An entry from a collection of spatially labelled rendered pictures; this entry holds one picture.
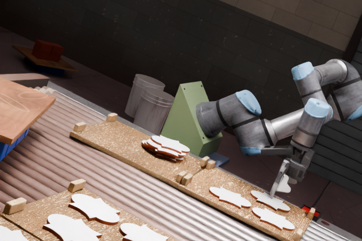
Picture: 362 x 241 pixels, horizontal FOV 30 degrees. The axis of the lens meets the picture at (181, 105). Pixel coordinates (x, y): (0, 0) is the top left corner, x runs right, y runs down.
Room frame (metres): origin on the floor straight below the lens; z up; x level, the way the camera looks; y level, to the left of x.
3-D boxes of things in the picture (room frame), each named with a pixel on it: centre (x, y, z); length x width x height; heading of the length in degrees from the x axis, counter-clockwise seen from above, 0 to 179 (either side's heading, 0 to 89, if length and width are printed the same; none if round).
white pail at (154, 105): (5.84, 0.21, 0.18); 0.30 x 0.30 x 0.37
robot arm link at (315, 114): (2.21, -0.42, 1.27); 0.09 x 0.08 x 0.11; 160
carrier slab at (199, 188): (2.16, -0.33, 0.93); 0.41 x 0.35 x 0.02; 74
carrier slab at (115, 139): (2.27, 0.07, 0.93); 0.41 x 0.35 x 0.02; 76
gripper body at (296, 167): (2.21, -0.43, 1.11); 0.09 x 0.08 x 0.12; 75
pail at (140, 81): (6.24, 0.36, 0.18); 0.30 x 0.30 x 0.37
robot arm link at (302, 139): (2.21, -0.42, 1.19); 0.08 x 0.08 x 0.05
